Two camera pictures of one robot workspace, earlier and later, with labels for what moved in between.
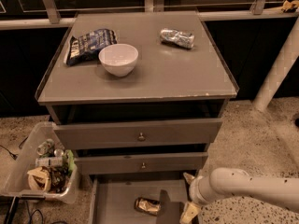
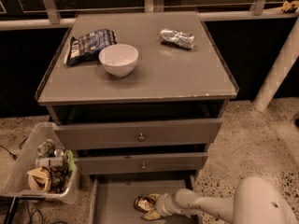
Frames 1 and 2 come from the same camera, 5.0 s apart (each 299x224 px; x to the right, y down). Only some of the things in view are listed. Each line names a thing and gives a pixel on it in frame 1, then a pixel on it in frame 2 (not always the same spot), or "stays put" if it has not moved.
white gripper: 194,190 to 163,205
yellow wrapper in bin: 39,178 stays put
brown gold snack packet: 147,205 stays put
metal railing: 50,19 stays put
